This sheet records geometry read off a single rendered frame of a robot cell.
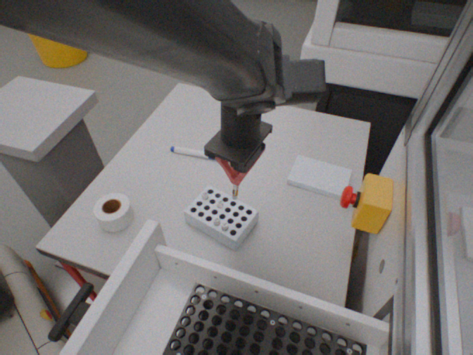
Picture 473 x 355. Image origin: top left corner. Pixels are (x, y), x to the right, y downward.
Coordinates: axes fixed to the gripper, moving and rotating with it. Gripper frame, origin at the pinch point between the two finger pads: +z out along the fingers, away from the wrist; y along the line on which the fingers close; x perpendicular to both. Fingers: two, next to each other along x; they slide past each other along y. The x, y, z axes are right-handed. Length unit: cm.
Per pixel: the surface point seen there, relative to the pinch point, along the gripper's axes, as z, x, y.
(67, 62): 87, 208, 112
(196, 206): 11.7, 8.2, -1.2
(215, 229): 11.7, 1.8, -3.9
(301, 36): 83, 70, 250
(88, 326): -0.4, 3.0, -29.5
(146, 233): -0.8, 5.4, -16.6
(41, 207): 53, 74, -4
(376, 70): 2, -11, 55
